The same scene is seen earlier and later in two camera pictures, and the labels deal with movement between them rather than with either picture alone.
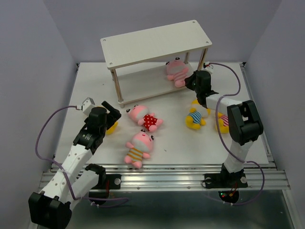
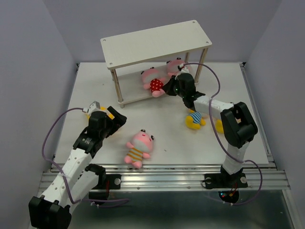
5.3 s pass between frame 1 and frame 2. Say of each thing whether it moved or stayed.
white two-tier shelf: stayed
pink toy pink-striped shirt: stayed
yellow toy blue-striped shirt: stayed
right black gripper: moved
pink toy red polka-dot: moved
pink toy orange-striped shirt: stayed
